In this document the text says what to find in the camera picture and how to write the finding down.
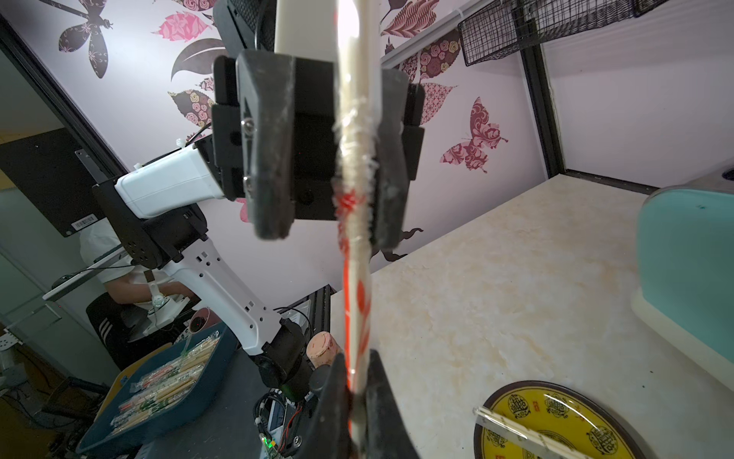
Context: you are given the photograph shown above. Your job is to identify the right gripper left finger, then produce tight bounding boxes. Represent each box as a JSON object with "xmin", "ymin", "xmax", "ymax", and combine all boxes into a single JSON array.
[{"xmin": 296, "ymin": 353, "xmax": 352, "ymax": 459}]

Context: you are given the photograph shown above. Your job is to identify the mint green toaster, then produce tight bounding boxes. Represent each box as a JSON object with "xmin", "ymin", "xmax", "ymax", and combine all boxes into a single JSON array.
[{"xmin": 631, "ymin": 164, "xmax": 733, "ymax": 388}]

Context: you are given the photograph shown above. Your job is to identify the blue tray of chopsticks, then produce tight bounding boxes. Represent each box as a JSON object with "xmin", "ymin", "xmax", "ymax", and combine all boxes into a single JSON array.
[{"xmin": 76, "ymin": 323, "xmax": 238, "ymax": 458}]

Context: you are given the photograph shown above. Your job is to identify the black wire wall basket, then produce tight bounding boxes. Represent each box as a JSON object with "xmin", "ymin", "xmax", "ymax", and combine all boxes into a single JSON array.
[{"xmin": 458, "ymin": 0, "xmax": 666, "ymax": 66}]

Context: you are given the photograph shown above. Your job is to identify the seated person in background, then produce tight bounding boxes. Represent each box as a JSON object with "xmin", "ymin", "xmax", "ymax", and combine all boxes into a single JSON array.
[{"xmin": 78, "ymin": 217, "xmax": 202, "ymax": 371}]

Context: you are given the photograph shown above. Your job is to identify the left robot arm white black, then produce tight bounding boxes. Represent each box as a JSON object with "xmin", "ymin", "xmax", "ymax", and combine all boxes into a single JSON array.
[{"xmin": 93, "ymin": 1, "xmax": 424, "ymax": 402}]

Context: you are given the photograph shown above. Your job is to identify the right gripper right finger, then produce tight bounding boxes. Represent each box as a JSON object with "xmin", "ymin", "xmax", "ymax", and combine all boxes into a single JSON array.
[{"xmin": 365, "ymin": 349, "xmax": 420, "ymax": 459}]

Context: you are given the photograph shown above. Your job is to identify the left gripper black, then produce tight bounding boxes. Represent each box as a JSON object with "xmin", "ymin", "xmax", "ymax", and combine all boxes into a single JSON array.
[{"xmin": 211, "ymin": 50, "xmax": 426, "ymax": 250}]

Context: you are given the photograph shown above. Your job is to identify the pink lid spice jar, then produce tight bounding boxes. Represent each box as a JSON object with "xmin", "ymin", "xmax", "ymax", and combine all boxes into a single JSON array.
[{"xmin": 306, "ymin": 331, "xmax": 342, "ymax": 368}]

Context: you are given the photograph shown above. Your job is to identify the yellow patterned plate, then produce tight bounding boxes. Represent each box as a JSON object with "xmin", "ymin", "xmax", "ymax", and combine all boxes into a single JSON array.
[{"xmin": 483, "ymin": 380, "xmax": 652, "ymax": 458}]

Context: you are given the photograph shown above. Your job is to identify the wrapped chopsticks on yellow plate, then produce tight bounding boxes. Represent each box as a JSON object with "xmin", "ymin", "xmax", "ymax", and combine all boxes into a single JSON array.
[{"xmin": 473, "ymin": 407, "xmax": 591, "ymax": 459}]

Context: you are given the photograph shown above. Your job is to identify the chopsticks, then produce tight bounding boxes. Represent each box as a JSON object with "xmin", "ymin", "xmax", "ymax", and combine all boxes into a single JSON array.
[
  {"xmin": 335, "ymin": 0, "xmax": 382, "ymax": 458},
  {"xmin": 473, "ymin": 407, "xmax": 591, "ymax": 459}
]

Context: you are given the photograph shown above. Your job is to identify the aluminium frame bar rear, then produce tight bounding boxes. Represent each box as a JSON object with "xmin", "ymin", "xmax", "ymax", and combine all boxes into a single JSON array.
[{"xmin": 380, "ymin": 0, "xmax": 489, "ymax": 69}]

